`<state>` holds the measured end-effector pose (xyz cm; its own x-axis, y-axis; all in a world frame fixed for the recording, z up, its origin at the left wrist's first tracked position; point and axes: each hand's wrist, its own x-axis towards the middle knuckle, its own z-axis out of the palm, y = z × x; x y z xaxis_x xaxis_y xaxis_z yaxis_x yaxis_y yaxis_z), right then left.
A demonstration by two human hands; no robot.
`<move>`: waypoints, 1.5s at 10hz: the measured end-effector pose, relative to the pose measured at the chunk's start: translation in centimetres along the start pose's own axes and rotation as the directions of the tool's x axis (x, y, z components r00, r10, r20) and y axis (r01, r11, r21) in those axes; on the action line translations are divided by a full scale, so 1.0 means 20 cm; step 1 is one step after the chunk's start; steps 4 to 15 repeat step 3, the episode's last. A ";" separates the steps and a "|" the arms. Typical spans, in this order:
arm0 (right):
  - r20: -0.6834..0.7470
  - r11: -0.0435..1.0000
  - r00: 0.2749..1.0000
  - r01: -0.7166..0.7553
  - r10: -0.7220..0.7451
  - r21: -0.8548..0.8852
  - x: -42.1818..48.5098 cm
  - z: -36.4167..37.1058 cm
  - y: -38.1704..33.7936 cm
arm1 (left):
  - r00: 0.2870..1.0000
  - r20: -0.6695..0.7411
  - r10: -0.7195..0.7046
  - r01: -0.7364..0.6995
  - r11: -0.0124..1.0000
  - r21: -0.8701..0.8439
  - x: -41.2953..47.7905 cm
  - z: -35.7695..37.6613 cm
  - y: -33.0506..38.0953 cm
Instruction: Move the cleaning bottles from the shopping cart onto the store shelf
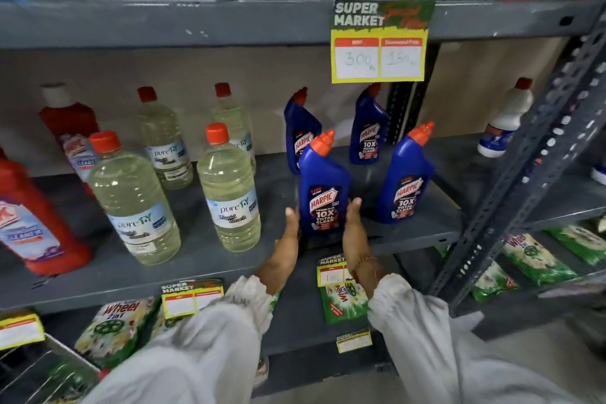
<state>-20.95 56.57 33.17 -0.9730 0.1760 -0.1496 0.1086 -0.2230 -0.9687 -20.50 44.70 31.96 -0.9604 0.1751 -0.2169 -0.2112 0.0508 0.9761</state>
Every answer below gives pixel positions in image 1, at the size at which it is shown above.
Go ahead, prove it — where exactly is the metal wire basket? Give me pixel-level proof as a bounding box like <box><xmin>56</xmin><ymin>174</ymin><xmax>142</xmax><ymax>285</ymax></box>
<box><xmin>0</xmin><ymin>335</ymin><xmax>101</xmax><ymax>404</ymax></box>

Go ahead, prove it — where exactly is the person's right hand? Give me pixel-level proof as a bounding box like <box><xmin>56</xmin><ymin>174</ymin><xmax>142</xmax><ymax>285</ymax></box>
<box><xmin>342</xmin><ymin>197</ymin><xmax>376</xmax><ymax>268</ymax></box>

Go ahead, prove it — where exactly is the green detergent packet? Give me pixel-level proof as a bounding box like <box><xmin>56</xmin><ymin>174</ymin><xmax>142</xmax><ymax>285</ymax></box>
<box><xmin>502</xmin><ymin>233</ymin><xmax>579</xmax><ymax>287</ymax></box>
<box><xmin>471</xmin><ymin>261</ymin><xmax>520</xmax><ymax>303</ymax></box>
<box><xmin>544</xmin><ymin>224</ymin><xmax>606</xmax><ymax>267</ymax></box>
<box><xmin>319</xmin><ymin>276</ymin><xmax>370</xmax><ymax>325</ymax></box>
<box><xmin>75</xmin><ymin>297</ymin><xmax>160</xmax><ymax>370</ymax></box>

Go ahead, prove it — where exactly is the blue toilet cleaner bottle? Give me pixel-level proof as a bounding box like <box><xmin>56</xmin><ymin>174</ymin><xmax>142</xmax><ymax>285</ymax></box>
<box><xmin>298</xmin><ymin>129</ymin><xmax>352</xmax><ymax>235</ymax></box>
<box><xmin>377</xmin><ymin>122</ymin><xmax>436</xmax><ymax>225</ymax></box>
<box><xmin>283</xmin><ymin>87</ymin><xmax>323</xmax><ymax>175</ymax></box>
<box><xmin>349</xmin><ymin>83</ymin><xmax>390</xmax><ymax>166</ymax></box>

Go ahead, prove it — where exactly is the grey metal shelf rack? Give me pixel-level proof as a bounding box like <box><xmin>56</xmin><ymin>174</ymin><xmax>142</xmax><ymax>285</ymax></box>
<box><xmin>0</xmin><ymin>0</ymin><xmax>606</xmax><ymax>397</ymax></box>

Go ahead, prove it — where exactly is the person's left forearm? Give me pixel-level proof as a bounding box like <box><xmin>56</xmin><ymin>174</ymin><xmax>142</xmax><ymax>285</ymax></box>
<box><xmin>80</xmin><ymin>274</ymin><xmax>276</xmax><ymax>404</ymax></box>

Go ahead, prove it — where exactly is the clear liquid bleach bottle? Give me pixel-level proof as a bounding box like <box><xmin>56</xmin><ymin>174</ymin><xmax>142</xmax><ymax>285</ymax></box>
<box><xmin>211</xmin><ymin>82</ymin><xmax>257</xmax><ymax>173</ymax></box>
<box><xmin>87</xmin><ymin>131</ymin><xmax>182</xmax><ymax>266</ymax></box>
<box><xmin>196</xmin><ymin>122</ymin><xmax>262</xmax><ymax>253</ymax></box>
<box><xmin>137</xmin><ymin>86</ymin><xmax>194</xmax><ymax>191</ymax></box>

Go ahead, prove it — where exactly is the red floor cleaner bottle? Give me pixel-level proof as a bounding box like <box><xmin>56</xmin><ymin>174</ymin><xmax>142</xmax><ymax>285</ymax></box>
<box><xmin>0</xmin><ymin>147</ymin><xmax>93</xmax><ymax>276</ymax></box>

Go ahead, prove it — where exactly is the grey slotted angle rack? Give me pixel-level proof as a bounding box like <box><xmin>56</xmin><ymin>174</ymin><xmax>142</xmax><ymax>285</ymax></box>
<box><xmin>428</xmin><ymin>6</ymin><xmax>606</xmax><ymax>343</ymax></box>

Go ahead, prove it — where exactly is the small yellow price tag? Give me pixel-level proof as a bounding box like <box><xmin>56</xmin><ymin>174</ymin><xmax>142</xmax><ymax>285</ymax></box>
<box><xmin>317</xmin><ymin>254</ymin><xmax>356</xmax><ymax>287</ymax></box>
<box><xmin>336</xmin><ymin>330</ymin><xmax>374</xmax><ymax>354</ymax></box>
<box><xmin>160</xmin><ymin>279</ymin><xmax>224</xmax><ymax>319</ymax></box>
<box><xmin>0</xmin><ymin>313</ymin><xmax>46</xmax><ymax>352</ymax></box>

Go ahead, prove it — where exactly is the yellow and green price sign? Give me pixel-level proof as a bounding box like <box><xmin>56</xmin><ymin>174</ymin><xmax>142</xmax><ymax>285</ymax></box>
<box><xmin>330</xmin><ymin>0</ymin><xmax>436</xmax><ymax>84</ymax></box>

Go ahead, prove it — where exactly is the person's right forearm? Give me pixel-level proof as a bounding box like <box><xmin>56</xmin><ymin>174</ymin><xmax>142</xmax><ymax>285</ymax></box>
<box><xmin>355</xmin><ymin>259</ymin><xmax>588</xmax><ymax>404</ymax></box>

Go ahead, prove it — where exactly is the person's left hand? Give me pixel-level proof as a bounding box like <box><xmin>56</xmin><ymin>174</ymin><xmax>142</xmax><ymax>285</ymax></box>
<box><xmin>255</xmin><ymin>207</ymin><xmax>301</xmax><ymax>296</ymax></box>

